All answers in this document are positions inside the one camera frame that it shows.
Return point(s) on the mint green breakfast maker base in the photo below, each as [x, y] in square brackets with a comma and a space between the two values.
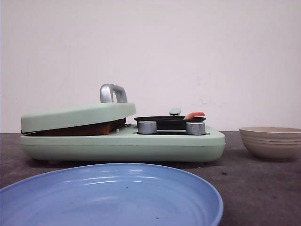
[127, 145]

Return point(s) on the blue round plate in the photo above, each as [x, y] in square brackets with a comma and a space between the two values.
[117, 194]

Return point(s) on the beige ribbed bowl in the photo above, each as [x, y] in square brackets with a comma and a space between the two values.
[271, 143]

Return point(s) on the pink cooked shrimp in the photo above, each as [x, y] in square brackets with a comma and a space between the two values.
[194, 114]

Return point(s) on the silver right control knob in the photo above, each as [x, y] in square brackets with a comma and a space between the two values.
[195, 128]

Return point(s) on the silver control knob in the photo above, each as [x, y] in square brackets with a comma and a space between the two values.
[147, 127]
[195, 128]

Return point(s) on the black round frying pan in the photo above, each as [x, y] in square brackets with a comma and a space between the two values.
[171, 122]

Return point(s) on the white bread slice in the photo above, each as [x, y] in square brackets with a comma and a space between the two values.
[87, 130]

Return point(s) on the mint green sandwich maker lid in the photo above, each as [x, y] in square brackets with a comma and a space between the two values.
[113, 106]

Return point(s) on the silver left control knob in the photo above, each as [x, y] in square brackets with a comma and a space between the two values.
[147, 127]

